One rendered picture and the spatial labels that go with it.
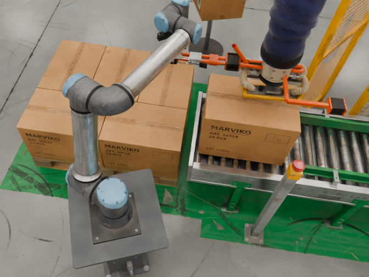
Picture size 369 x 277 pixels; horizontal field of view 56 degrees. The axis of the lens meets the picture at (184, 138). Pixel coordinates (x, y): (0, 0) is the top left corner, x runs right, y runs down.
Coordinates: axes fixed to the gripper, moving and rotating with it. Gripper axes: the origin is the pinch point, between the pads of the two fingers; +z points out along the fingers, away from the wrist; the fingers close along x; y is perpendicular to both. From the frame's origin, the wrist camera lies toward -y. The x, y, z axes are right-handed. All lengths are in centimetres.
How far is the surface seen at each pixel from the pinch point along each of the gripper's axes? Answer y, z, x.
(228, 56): 31.2, -2.2, 2.8
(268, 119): 63, 31, -11
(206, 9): 14, 52, 126
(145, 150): -14, 77, -18
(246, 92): 44.9, 10.2, -10.9
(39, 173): -104, 125, -25
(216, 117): 30.3, 30.7, -15.9
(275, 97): 62, 10, -12
